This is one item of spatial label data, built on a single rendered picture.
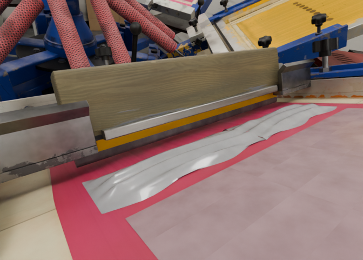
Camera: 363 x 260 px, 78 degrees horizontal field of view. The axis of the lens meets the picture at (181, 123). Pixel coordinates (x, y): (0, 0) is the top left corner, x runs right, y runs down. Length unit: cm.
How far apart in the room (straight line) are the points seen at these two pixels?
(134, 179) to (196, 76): 17
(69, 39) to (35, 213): 56
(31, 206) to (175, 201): 12
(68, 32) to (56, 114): 53
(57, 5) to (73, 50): 15
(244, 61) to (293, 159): 21
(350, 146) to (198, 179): 14
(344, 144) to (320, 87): 26
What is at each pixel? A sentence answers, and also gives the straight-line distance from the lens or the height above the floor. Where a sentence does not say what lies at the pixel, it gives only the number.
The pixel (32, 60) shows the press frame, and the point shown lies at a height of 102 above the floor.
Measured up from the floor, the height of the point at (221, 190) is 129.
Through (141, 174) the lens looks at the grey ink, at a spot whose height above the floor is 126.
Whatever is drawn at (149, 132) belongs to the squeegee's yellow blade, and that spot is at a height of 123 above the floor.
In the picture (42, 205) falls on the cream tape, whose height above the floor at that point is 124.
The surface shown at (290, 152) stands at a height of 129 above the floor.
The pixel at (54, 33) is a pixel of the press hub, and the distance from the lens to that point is 100.
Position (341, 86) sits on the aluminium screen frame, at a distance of 49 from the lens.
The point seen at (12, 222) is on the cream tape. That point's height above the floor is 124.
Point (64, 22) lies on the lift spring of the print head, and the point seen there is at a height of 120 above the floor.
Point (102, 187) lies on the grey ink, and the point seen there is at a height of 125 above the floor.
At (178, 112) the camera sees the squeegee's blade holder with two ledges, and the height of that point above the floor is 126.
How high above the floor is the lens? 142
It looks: 38 degrees down
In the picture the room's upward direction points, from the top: 12 degrees clockwise
